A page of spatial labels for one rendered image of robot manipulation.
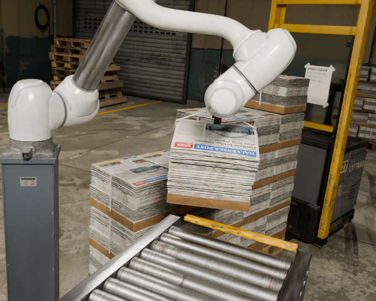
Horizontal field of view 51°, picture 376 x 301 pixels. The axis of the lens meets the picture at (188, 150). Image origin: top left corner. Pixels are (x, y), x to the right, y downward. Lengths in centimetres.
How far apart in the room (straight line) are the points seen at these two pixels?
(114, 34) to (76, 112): 36
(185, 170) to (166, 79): 832
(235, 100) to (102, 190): 114
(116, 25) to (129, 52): 859
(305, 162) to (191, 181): 210
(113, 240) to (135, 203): 30
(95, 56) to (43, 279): 92
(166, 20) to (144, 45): 868
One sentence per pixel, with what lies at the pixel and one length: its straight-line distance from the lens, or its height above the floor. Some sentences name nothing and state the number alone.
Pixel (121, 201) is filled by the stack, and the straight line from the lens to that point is 188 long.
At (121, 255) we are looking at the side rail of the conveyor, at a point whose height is 80.
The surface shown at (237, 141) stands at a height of 116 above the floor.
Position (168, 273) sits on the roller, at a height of 80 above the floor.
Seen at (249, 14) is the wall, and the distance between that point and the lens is 889.
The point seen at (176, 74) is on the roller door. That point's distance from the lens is 945.
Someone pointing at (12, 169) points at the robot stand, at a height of 95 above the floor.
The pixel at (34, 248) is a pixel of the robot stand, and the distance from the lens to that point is 172.
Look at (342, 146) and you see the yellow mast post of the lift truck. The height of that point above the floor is 83.
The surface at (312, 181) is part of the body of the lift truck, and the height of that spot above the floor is 46.
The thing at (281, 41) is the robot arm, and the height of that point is 148.
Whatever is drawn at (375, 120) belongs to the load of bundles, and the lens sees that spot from 691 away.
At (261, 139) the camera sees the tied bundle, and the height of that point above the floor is 93.
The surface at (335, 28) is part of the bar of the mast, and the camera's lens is 304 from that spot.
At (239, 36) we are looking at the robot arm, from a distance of 111.
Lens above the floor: 147
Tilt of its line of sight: 16 degrees down
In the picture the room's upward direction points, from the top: 5 degrees clockwise
